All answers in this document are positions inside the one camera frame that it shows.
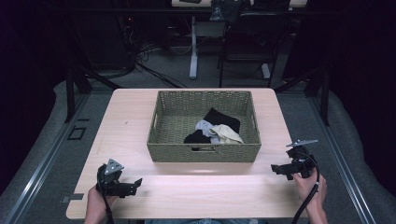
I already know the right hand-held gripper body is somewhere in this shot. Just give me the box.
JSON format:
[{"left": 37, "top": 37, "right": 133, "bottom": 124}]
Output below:
[{"left": 286, "top": 139, "right": 319, "bottom": 180}]

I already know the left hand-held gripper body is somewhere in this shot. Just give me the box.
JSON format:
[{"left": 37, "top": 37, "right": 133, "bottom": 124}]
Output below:
[{"left": 96, "top": 158, "right": 128, "bottom": 198}]

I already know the person's left hand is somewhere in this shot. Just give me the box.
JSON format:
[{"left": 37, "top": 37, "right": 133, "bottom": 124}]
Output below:
[{"left": 85, "top": 185, "right": 119, "bottom": 220}]

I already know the person's right hand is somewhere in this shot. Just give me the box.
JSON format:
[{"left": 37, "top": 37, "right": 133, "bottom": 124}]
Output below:
[{"left": 291, "top": 173, "right": 328, "bottom": 213}]

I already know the grey tape strip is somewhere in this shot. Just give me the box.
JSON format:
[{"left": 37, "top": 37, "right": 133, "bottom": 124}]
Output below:
[{"left": 61, "top": 192, "right": 85, "bottom": 204}]

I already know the black tape square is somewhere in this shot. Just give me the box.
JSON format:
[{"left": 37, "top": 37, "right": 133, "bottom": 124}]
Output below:
[{"left": 66, "top": 125, "right": 88, "bottom": 141}]

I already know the cream sock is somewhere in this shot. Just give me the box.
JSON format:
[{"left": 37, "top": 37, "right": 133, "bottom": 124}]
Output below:
[{"left": 208, "top": 123, "right": 245, "bottom": 145}]

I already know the black metal stand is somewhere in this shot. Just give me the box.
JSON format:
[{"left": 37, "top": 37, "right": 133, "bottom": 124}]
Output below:
[
  {"left": 273, "top": 67, "right": 332, "bottom": 127},
  {"left": 64, "top": 65, "right": 123, "bottom": 124}
]

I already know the green woven wicker basket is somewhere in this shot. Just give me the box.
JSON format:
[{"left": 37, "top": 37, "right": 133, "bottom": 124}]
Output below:
[{"left": 146, "top": 90, "right": 262, "bottom": 163}]

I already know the large black sock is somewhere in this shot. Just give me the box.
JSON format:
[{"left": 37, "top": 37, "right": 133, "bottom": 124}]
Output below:
[{"left": 203, "top": 107, "right": 242, "bottom": 135}]

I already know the small black sock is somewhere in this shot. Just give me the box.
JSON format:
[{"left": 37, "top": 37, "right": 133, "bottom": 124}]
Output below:
[{"left": 183, "top": 129, "right": 212, "bottom": 145}]

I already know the white desk foot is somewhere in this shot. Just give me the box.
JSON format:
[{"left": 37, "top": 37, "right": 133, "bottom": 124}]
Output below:
[{"left": 261, "top": 63, "right": 272, "bottom": 80}]

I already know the black chair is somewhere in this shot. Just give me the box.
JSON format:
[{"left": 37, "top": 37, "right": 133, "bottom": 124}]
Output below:
[{"left": 217, "top": 11, "right": 293, "bottom": 89}]

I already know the white desk leg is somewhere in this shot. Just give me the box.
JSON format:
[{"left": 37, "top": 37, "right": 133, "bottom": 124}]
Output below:
[{"left": 189, "top": 16, "right": 199, "bottom": 80}]

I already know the light wooden desk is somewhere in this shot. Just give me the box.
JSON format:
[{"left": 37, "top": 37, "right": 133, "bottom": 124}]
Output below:
[{"left": 170, "top": 0, "right": 309, "bottom": 9}]

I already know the dark bag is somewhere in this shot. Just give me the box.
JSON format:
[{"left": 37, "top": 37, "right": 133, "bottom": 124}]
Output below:
[{"left": 208, "top": 0, "right": 243, "bottom": 23}]

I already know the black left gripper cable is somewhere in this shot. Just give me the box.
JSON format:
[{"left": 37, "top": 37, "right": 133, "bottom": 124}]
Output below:
[{"left": 96, "top": 166, "right": 115, "bottom": 224}]

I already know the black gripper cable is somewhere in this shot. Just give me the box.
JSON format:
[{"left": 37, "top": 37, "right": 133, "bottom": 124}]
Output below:
[
  {"left": 96, "top": 166, "right": 115, "bottom": 224},
  {"left": 290, "top": 151, "right": 321, "bottom": 224}
]

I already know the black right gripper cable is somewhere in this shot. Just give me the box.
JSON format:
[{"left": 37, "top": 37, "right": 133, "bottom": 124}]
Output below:
[{"left": 290, "top": 151, "right": 321, "bottom": 224}]

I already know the aluminium floor rail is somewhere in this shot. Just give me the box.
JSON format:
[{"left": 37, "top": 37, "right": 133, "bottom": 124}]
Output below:
[
  {"left": 307, "top": 95, "right": 378, "bottom": 224},
  {"left": 0, "top": 92, "right": 92, "bottom": 224}
]

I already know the bundle of floor cables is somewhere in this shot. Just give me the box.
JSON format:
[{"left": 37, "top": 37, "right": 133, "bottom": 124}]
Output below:
[{"left": 117, "top": 14, "right": 189, "bottom": 90}]

